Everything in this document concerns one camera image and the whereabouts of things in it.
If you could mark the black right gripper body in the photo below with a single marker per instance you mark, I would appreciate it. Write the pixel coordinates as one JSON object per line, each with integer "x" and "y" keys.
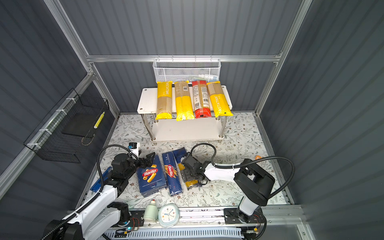
{"x": 189, "y": 175}

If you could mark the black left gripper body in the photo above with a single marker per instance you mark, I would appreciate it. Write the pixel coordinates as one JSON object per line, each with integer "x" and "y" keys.
{"x": 140, "y": 163}

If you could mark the blue yellow spaghetti bag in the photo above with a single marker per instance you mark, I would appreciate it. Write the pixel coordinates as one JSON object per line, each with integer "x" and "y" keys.
{"x": 179, "y": 155}

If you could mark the red yellow spaghetti bag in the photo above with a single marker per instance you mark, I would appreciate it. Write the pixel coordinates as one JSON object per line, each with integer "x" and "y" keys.
{"x": 201, "y": 99}

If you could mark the yellow pasta bag tan window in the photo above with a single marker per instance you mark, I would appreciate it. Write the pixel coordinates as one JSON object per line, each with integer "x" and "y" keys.
{"x": 218, "y": 100}

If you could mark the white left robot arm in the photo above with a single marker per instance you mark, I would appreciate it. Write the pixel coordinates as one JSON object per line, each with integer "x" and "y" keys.
{"x": 93, "y": 218}

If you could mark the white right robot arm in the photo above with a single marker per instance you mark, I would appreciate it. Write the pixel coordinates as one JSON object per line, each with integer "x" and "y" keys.
{"x": 255, "y": 182}

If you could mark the white two-tier metal shelf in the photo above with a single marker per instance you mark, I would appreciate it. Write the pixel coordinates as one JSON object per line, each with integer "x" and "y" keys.
{"x": 202, "y": 129}

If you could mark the blue Barilla rigatoni box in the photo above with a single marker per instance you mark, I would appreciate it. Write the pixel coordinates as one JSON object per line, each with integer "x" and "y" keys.
{"x": 151, "y": 179}

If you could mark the blue Barilla spaghetti box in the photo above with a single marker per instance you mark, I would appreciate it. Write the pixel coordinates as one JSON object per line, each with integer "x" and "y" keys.
{"x": 173, "y": 180}

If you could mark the mint green alarm clock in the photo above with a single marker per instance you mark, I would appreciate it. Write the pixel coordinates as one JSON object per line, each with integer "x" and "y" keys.
{"x": 168, "y": 215}

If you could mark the small pale green bottle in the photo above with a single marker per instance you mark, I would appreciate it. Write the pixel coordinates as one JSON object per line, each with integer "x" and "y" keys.
{"x": 151, "y": 212}

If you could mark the white ribbed vent strip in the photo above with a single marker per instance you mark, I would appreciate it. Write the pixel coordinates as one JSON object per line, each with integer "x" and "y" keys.
{"x": 215, "y": 233}

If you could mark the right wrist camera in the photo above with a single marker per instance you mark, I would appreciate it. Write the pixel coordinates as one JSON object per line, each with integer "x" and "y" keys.
{"x": 191, "y": 163}

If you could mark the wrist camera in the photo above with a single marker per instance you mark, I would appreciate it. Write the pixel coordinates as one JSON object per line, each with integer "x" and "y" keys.
{"x": 191, "y": 163}
{"x": 134, "y": 148}

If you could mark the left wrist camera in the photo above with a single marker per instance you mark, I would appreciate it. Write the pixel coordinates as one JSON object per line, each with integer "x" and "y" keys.
{"x": 134, "y": 148}

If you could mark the black wire side basket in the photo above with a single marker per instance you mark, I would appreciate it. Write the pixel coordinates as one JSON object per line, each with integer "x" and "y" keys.
{"x": 66, "y": 135}

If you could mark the white wire wall basket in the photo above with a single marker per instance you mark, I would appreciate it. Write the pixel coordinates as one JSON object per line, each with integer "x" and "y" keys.
{"x": 186, "y": 71}

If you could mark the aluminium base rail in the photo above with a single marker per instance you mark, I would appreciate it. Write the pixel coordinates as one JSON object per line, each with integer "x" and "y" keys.
{"x": 209, "y": 217}

